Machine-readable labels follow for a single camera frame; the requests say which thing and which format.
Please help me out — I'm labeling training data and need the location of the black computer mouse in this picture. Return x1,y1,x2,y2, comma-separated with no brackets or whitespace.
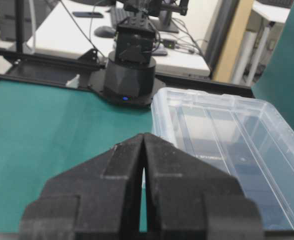
94,25,116,39

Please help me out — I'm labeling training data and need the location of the white desk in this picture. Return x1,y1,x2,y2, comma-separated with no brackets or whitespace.
26,0,211,79

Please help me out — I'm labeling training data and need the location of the black aluminium frame rail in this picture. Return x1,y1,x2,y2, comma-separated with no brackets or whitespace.
0,48,254,98

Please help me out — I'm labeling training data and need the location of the black monitor stand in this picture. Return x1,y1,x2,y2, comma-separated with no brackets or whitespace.
147,0,189,33

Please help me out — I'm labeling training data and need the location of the small black adapter box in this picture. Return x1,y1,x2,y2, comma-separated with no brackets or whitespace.
162,38,177,50

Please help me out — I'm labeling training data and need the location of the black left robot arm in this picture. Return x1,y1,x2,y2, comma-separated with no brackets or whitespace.
103,0,157,106

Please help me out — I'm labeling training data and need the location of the black smartphone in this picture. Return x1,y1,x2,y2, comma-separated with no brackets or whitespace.
72,11,104,19

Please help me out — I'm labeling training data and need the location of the green table cloth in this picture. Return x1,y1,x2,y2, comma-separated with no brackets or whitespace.
0,69,294,240

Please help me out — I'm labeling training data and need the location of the clear plastic box lid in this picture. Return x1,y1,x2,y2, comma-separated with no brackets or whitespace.
151,87,294,230

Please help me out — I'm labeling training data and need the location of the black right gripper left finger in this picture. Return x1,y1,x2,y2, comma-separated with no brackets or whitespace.
18,134,144,240

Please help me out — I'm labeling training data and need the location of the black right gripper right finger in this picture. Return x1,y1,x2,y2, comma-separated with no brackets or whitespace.
144,133,264,240

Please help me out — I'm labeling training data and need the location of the black keyboard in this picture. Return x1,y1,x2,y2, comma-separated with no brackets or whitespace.
110,6,134,29

